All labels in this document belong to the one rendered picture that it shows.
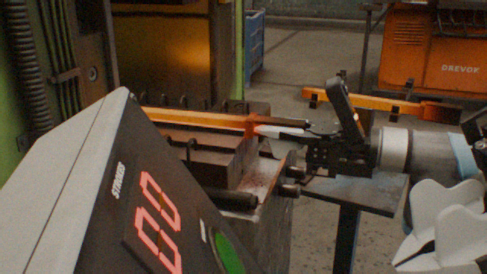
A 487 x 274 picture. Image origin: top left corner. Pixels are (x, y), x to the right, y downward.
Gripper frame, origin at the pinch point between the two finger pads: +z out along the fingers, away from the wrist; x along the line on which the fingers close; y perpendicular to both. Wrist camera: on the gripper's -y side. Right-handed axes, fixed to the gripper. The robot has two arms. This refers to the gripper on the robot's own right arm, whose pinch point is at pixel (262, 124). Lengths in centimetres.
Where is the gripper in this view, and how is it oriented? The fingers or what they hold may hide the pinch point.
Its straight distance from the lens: 75.1
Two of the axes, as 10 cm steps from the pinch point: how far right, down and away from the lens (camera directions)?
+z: -9.6, -1.1, 2.6
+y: 0.0, 9.1, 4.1
